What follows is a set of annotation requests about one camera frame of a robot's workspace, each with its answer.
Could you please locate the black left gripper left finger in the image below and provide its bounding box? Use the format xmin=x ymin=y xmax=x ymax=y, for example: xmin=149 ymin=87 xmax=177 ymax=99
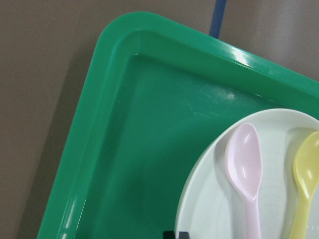
xmin=162 ymin=231 xmax=174 ymax=239

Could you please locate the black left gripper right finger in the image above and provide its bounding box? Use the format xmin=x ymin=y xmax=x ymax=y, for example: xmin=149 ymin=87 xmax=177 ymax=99
xmin=178 ymin=232 xmax=190 ymax=239

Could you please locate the white round plate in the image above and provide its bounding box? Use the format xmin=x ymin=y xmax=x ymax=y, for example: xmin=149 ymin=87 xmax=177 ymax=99
xmin=175 ymin=109 xmax=319 ymax=239

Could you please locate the pink plastic spoon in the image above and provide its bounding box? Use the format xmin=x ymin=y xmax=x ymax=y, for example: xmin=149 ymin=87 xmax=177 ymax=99
xmin=225 ymin=123 xmax=263 ymax=239

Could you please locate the yellow plastic spoon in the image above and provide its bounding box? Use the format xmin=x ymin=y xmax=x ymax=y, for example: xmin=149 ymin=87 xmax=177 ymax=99
xmin=289 ymin=131 xmax=319 ymax=239

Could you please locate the green plastic tray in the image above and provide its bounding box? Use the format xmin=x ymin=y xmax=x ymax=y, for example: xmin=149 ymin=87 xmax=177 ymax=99
xmin=38 ymin=12 xmax=319 ymax=239

